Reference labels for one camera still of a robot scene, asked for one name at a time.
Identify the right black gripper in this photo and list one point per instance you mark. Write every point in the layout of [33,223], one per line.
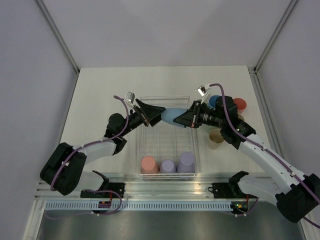
[190,118]

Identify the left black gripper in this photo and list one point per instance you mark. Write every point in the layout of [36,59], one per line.
[151,111]

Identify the light blue cup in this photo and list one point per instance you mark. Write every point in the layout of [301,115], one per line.
[170,114]

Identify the beige cup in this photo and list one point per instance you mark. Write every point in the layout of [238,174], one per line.
[215,139]
[241,117]

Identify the large purple cup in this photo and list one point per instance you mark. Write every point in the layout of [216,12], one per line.
[186,163]

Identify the pink cup front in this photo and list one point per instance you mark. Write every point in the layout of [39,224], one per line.
[148,165]

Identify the pink cup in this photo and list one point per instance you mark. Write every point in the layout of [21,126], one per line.
[241,104]
[148,165]

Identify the small purple cup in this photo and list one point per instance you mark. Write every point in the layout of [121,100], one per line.
[168,167]

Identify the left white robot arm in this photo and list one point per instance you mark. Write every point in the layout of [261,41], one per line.
[64,168]

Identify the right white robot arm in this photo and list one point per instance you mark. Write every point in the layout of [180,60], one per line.
[295,194]

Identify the clear wire dish rack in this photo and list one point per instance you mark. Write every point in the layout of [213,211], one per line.
[165,141]

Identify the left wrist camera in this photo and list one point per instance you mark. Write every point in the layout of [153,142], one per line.
[130,98]

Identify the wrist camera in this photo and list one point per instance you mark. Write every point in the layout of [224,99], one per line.
[203,91]
[130,98]

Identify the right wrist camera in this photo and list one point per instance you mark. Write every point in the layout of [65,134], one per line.
[203,91]

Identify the aluminium front rail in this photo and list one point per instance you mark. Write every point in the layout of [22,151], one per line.
[167,189]

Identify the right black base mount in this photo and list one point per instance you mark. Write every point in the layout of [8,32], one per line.
[221,190]

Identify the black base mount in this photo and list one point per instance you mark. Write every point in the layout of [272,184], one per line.
[221,190]
[105,191]

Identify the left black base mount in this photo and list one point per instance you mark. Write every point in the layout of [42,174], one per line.
[105,191]

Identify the right aluminium frame post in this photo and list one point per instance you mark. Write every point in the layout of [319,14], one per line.
[275,34]

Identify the aluminium frame post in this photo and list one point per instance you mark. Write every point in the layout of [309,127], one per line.
[57,34]
[275,34]

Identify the white slotted cable duct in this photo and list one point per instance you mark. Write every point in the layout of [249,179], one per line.
[82,205]

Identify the left aluminium frame post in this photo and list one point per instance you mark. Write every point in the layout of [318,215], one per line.
[57,34]

